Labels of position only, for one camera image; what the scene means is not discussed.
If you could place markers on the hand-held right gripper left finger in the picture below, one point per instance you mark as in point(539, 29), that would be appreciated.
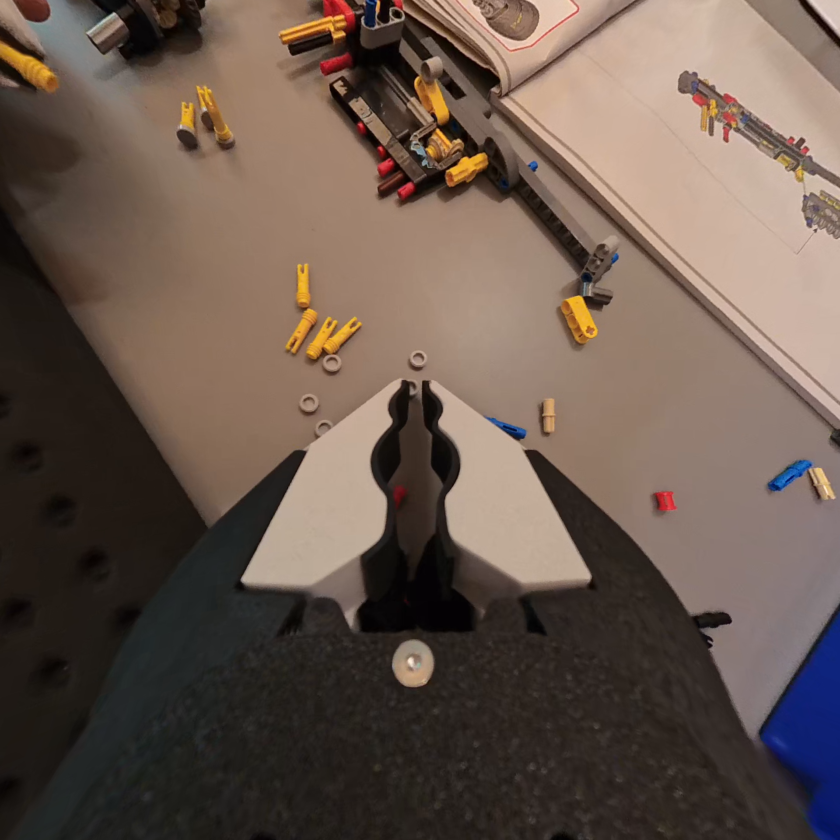
point(321, 518)

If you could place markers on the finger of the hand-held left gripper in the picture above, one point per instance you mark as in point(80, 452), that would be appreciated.
point(13, 33)

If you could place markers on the single yellow lego pin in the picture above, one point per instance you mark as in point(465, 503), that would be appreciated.
point(205, 108)
point(29, 69)

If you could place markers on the cluster of grey lego rings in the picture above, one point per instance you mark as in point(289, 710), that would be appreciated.
point(331, 363)

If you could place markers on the pile of yellow lego pins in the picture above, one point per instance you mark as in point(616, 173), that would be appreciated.
point(302, 331)

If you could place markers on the short red lego pin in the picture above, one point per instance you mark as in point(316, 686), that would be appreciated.
point(398, 493)

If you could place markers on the long blue lego pin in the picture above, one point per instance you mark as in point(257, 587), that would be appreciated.
point(505, 426)
point(789, 474)

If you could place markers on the lego gear axle assembly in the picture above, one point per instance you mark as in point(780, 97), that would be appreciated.
point(138, 26)

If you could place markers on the lego instruction booklet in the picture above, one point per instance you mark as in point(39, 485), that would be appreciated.
point(656, 164)

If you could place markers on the grey black lego chassis assembly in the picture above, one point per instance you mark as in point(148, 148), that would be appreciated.
point(394, 124)

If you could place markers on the person's left hand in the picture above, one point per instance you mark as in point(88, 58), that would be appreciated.
point(33, 8)

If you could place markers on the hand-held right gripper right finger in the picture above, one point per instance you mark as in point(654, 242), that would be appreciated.
point(518, 518)

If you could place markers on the red lego bush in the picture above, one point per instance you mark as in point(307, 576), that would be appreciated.
point(664, 501)

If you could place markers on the yellow lego connector block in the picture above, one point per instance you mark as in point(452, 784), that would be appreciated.
point(579, 319)

